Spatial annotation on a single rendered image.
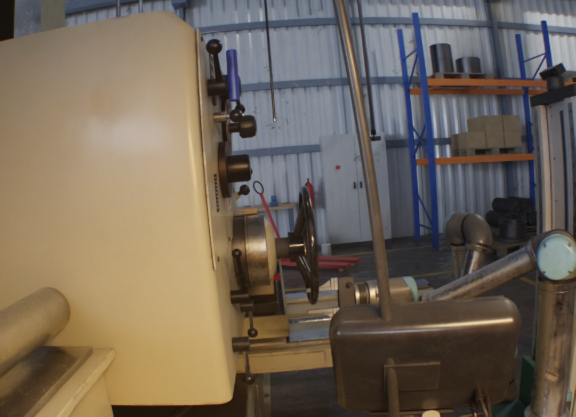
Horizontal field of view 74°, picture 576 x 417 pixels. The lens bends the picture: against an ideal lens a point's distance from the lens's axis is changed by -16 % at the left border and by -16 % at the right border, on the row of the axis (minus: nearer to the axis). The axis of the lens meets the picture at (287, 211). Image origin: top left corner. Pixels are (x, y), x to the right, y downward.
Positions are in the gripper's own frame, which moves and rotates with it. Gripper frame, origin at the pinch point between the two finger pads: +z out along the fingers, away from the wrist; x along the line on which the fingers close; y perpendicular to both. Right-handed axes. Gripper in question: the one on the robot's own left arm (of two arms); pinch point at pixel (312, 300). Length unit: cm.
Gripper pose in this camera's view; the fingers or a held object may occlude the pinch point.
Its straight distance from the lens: 143.6
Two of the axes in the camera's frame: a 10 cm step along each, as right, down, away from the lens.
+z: -10.0, 0.8, -0.3
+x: 0.9, 9.9, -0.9
